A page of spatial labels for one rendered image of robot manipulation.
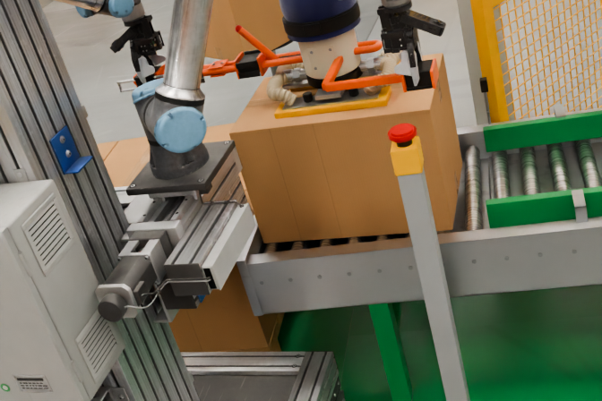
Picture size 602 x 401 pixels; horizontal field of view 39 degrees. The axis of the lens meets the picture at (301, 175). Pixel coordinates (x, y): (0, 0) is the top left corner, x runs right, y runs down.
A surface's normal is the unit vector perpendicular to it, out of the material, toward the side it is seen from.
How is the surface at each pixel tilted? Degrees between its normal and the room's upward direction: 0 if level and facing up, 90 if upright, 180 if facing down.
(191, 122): 97
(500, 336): 0
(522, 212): 90
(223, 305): 90
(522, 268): 90
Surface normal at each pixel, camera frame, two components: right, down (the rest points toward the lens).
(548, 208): -0.17, 0.50
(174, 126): 0.37, 0.47
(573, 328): -0.24, -0.86
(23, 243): 0.94, -0.07
